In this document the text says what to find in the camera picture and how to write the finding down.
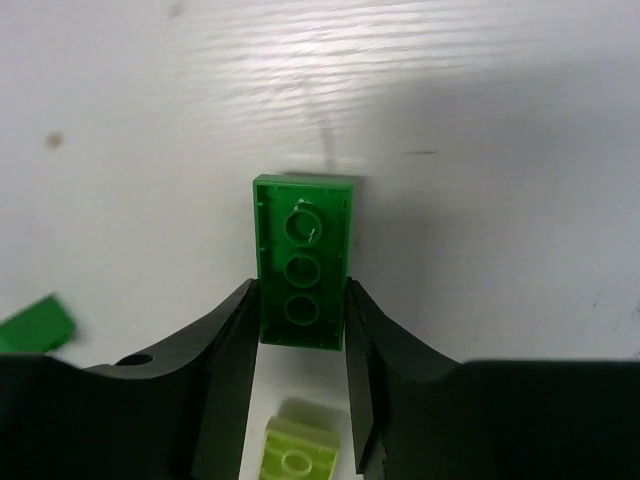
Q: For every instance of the dark green small lego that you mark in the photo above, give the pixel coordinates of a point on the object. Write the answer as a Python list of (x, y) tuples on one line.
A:
[(41, 327)]

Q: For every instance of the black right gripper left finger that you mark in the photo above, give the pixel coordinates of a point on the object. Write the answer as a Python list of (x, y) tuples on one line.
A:
[(175, 410)]

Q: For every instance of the light green 2x3 lego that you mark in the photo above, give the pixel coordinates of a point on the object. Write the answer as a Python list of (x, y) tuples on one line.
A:
[(302, 441)]

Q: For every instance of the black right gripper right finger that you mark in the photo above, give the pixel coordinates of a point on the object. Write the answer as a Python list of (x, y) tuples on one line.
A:
[(417, 414)]

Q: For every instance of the dark green long lego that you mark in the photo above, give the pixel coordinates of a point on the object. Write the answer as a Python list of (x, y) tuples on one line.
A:
[(302, 236)]

